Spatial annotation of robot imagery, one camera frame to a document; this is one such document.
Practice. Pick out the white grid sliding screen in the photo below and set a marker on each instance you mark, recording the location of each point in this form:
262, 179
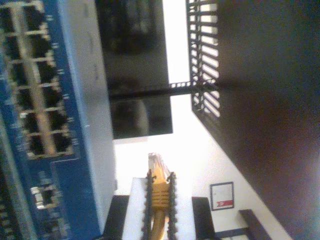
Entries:
230, 232

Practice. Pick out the dark wooden lintel beam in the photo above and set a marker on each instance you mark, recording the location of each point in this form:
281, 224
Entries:
255, 225

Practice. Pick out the black lattice panel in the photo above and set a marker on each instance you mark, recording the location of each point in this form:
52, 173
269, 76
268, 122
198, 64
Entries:
189, 50

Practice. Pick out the dark glass panel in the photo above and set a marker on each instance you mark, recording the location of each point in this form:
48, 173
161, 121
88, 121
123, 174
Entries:
130, 37

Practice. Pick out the framed wall certificate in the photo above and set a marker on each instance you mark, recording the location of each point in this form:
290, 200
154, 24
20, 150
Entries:
222, 195

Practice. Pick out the blue network switch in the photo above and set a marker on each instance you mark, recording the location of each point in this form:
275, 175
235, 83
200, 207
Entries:
75, 162

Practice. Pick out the black perforated rack post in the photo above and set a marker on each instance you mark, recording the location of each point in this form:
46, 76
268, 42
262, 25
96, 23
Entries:
150, 92

